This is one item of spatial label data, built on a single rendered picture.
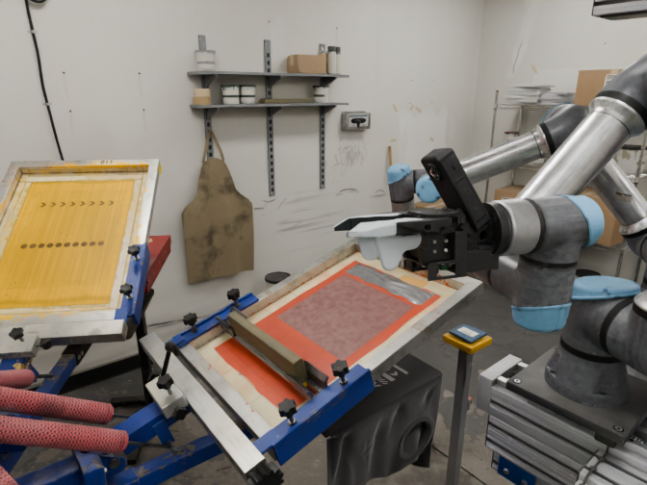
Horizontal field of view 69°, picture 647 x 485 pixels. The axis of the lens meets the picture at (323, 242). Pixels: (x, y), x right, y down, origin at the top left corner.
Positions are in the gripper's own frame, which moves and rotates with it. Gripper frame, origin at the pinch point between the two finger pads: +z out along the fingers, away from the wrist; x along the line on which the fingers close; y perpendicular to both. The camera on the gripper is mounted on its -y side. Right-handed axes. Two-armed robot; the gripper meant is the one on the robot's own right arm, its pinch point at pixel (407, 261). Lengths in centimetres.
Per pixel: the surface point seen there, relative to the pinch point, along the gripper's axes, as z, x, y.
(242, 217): 41, 29, -195
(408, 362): 28.2, -16.7, 10.8
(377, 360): -1, -42, 28
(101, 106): -58, -31, -200
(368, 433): 27, -47, 22
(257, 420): -1, -74, 19
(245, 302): -2, -51, -27
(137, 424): -6, -97, 2
